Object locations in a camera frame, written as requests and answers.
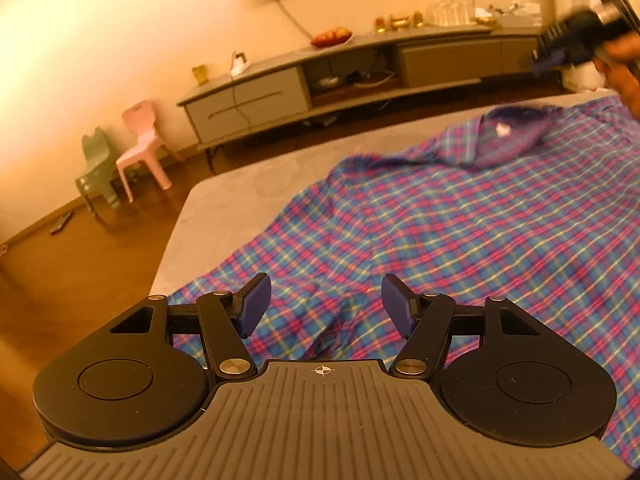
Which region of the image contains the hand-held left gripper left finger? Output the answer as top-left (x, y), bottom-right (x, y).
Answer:
top-left (109, 272), bottom-right (273, 381)

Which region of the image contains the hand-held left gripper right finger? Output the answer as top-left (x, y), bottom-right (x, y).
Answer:
top-left (381, 274), bottom-right (543, 378)

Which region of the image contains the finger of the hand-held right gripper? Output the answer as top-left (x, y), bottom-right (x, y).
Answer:
top-left (520, 44), bottom-right (596, 78)
top-left (540, 10), bottom-right (603, 52)

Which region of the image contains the plaid shirt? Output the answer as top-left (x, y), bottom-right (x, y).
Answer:
top-left (167, 96), bottom-right (640, 461)

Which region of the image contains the person's right hand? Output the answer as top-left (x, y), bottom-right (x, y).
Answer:
top-left (592, 34), bottom-right (640, 117)

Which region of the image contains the cluster of glass jars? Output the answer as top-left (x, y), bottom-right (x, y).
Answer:
top-left (425, 0), bottom-right (474, 26)

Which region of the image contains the pink plastic chair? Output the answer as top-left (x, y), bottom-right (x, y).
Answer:
top-left (116, 101), bottom-right (184, 204)

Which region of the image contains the green plastic chair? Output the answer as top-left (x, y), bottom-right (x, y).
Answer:
top-left (75, 126), bottom-right (123, 219)

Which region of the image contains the long grey media cabinet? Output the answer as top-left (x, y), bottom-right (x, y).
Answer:
top-left (177, 22), bottom-right (547, 153)

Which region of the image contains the plate of fruit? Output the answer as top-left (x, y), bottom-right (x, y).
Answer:
top-left (310, 27), bottom-right (354, 49)

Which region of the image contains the dark wall cable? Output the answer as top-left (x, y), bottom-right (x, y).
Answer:
top-left (270, 0), bottom-right (314, 43)

